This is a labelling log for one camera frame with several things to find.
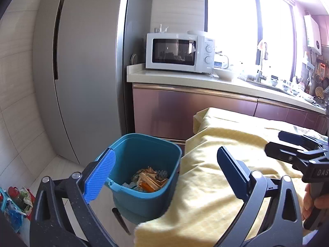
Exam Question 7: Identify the white utensil holder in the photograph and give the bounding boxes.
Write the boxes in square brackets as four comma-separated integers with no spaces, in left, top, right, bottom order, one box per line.
[293,76,306,93]

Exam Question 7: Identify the yellow tablecloth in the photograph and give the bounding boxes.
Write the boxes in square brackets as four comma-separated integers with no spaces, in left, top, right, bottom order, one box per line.
[135,107,322,247]

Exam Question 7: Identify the metal faucet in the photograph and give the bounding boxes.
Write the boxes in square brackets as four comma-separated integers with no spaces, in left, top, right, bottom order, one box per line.
[256,42,269,83]

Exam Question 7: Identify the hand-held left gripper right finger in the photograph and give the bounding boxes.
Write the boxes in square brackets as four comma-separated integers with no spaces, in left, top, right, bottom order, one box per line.
[214,146,304,247]

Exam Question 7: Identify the copper foil wrapper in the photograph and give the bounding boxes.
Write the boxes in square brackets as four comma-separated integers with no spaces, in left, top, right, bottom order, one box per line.
[137,168,169,192]

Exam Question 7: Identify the white microwave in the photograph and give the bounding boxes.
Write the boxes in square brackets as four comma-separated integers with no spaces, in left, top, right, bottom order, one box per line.
[145,33,216,74]

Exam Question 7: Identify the patterned green white cloth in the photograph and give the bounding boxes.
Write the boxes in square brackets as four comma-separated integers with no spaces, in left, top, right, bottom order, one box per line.
[292,125,323,139]

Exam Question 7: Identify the green white plastic bag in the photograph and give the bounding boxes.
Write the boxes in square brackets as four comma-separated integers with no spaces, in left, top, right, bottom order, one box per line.
[18,188,34,211]

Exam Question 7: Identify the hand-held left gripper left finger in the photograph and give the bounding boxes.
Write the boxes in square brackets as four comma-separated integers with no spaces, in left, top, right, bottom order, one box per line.
[29,148,116,247]

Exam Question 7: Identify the kitchen sink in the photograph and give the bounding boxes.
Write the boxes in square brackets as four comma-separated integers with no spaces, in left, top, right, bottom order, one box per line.
[247,78,291,93]

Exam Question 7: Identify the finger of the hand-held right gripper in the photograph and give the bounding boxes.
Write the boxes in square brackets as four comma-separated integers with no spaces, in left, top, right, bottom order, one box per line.
[278,131,322,148]
[265,141,327,171]

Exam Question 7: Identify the white water heater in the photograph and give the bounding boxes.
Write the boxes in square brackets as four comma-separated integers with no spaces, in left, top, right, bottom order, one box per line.
[304,15,323,54]

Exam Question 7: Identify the blue plastic bin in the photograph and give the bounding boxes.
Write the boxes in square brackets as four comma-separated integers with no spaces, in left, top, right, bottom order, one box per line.
[95,133,183,224]

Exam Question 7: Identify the person's right hand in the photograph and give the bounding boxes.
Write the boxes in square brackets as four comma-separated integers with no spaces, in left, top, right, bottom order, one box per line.
[301,185,329,220]

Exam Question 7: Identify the window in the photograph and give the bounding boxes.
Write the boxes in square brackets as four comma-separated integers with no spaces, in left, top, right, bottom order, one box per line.
[206,0,299,80]

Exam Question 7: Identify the brown kitchen counter cabinets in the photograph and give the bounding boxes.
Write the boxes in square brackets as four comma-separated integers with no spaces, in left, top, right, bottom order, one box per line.
[126,63,329,144]

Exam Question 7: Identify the blue mesh bag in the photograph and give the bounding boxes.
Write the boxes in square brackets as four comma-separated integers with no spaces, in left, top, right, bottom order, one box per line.
[0,189,26,233]

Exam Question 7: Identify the large white bowl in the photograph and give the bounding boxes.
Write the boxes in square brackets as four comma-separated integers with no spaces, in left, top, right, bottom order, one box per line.
[214,68,235,81]

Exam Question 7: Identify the glass kettle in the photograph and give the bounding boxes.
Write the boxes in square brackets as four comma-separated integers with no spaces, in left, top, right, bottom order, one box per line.
[213,51,229,69]

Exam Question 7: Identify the silver refrigerator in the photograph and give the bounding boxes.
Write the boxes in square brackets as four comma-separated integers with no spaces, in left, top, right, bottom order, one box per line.
[32,0,155,165]

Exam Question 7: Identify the grey wall rack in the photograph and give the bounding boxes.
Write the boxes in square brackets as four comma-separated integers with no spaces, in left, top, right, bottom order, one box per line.
[303,57,315,71]

